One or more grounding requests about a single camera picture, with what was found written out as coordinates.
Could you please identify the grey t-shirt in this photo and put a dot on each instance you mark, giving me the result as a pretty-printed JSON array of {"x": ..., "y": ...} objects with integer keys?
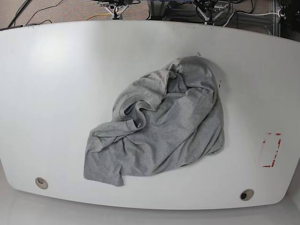
[{"x": 164, "y": 120}]

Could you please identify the red tape rectangle marking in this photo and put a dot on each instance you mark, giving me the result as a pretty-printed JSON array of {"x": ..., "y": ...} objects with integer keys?
[{"x": 270, "y": 148}]

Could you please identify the right table grommet hole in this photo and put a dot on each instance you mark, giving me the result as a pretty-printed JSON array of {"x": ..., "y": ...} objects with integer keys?
[{"x": 246, "y": 194}]

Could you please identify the table grommet hole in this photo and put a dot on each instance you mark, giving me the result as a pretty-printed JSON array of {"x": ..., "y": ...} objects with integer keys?
[
  {"x": 246, "y": 194},
  {"x": 41, "y": 183}
]

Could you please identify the left table grommet hole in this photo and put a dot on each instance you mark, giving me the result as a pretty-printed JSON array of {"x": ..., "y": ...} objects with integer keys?
[{"x": 41, "y": 183}]

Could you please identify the aluminium frame stand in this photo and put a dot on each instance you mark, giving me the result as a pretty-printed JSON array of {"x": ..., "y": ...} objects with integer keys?
[{"x": 162, "y": 9}]

